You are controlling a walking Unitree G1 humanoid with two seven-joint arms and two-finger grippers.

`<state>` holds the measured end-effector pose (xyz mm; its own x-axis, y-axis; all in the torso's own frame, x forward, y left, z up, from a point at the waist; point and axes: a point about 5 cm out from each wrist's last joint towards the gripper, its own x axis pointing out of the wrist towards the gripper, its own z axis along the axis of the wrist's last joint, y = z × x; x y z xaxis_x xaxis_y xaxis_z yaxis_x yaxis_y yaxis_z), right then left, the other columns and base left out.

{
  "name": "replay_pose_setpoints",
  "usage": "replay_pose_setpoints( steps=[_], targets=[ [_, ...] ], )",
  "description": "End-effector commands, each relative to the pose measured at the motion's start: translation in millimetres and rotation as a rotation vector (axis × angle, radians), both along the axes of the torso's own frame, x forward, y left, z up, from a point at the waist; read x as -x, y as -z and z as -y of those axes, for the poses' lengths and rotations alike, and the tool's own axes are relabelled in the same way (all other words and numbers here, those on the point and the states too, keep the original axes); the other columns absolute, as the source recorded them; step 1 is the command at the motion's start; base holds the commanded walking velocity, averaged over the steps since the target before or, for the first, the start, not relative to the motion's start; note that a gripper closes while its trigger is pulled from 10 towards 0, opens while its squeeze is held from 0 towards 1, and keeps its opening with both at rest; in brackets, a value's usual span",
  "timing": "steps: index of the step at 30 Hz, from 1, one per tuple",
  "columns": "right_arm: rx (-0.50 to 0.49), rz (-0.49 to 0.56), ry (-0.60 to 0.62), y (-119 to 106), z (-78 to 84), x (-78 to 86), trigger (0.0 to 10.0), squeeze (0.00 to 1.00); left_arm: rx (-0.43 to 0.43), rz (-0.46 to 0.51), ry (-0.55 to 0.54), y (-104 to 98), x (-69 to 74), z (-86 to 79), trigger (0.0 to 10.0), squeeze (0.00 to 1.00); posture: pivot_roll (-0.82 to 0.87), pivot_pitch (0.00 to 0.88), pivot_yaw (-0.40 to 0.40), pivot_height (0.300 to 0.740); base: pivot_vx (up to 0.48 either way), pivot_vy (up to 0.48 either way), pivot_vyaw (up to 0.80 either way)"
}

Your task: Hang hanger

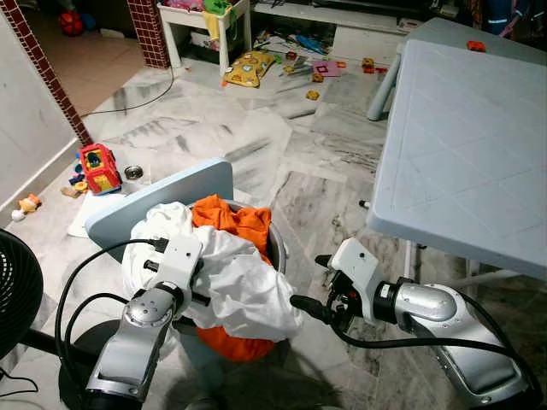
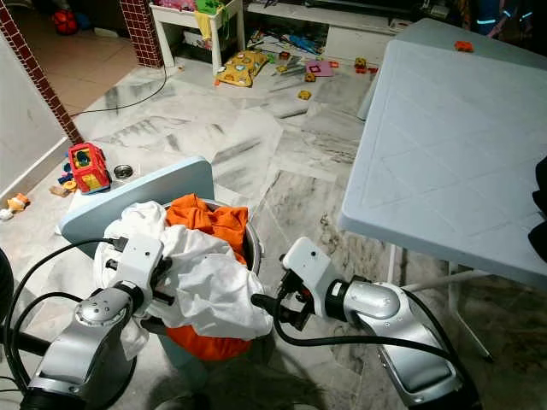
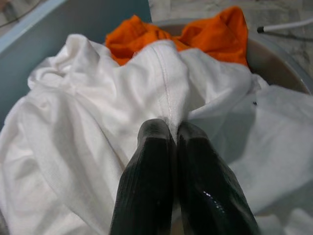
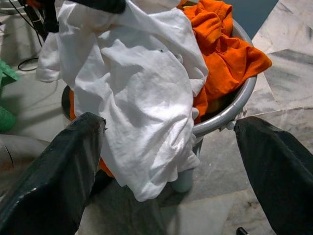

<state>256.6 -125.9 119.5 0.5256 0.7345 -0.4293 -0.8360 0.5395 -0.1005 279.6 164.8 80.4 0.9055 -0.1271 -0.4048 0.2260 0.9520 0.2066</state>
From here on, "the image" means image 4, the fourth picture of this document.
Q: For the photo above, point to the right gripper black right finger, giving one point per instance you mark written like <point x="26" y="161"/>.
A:
<point x="281" y="183"/>

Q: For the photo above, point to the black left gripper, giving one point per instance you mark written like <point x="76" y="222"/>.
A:
<point x="51" y="17"/>

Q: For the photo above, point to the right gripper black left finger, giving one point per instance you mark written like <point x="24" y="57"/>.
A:
<point x="49" y="191"/>

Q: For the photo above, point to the white shirt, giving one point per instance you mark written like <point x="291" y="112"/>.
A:
<point x="137" y="98"/>

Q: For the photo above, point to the green plastic object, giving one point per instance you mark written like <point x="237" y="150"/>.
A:
<point x="6" y="120"/>

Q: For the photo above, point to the grey laundry basket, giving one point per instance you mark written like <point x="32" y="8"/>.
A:
<point x="240" y="100"/>

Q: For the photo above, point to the orange garment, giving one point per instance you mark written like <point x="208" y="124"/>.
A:
<point x="227" y="63"/>

